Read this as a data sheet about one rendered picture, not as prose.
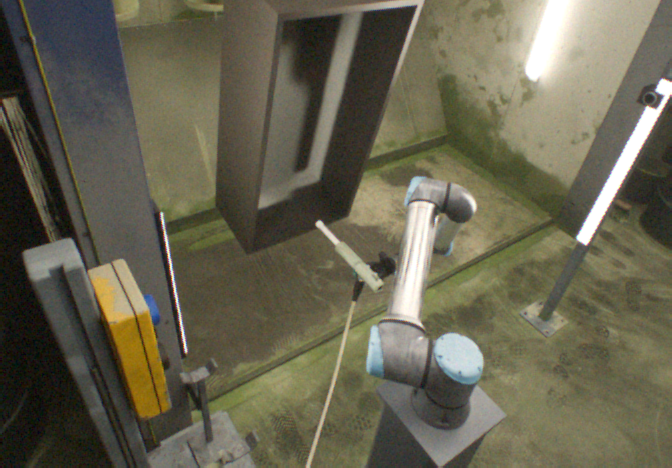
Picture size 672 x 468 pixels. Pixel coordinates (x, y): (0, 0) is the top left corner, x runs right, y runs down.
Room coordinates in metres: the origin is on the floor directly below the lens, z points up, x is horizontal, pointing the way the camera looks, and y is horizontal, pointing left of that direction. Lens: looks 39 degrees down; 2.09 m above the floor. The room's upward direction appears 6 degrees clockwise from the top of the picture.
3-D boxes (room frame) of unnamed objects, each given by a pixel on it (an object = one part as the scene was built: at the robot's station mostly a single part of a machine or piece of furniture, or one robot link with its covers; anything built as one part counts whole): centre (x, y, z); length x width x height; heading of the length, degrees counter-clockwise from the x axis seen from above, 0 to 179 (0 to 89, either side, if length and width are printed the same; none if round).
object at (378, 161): (2.78, 0.21, 0.11); 2.70 x 0.02 x 0.13; 129
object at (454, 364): (0.89, -0.40, 0.83); 0.17 x 0.15 x 0.18; 81
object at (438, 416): (0.89, -0.41, 0.69); 0.19 x 0.19 x 0.10
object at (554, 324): (1.87, -1.23, 0.01); 0.20 x 0.20 x 0.01; 39
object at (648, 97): (1.87, -1.19, 1.35); 0.09 x 0.07 x 0.07; 39
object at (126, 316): (0.45, 0.30, 1.42); 0.12 x 0.06 x 0.26; 39
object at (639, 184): (3.26, -2.32, 0.14); 0.31 x 0.29 x 0.28; 129
